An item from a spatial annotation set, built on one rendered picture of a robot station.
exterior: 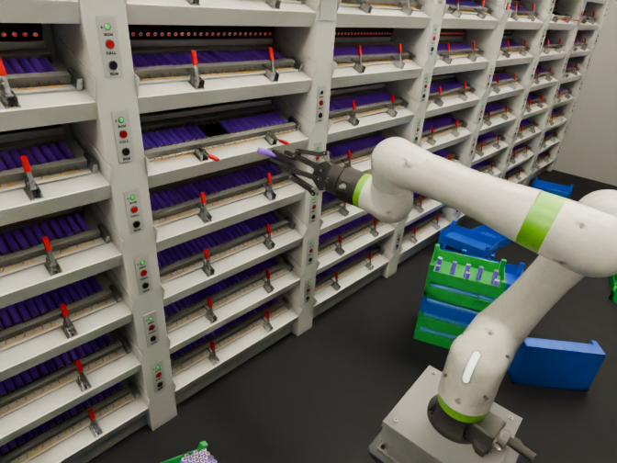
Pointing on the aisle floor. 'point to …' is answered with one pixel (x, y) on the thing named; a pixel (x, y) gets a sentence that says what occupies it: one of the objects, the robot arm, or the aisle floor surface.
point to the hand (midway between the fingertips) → (283, 158)
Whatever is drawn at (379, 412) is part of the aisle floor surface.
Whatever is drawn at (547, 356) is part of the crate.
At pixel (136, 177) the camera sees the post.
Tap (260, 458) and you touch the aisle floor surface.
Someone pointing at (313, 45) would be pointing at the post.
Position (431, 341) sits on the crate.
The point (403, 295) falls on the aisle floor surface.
